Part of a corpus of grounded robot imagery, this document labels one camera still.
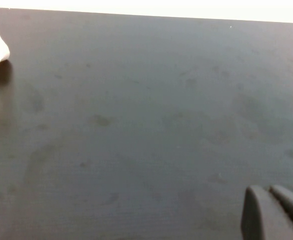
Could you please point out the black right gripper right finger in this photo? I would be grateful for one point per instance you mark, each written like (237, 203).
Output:
(290, 202)

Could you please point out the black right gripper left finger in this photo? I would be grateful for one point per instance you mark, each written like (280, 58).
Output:
(252, 215)

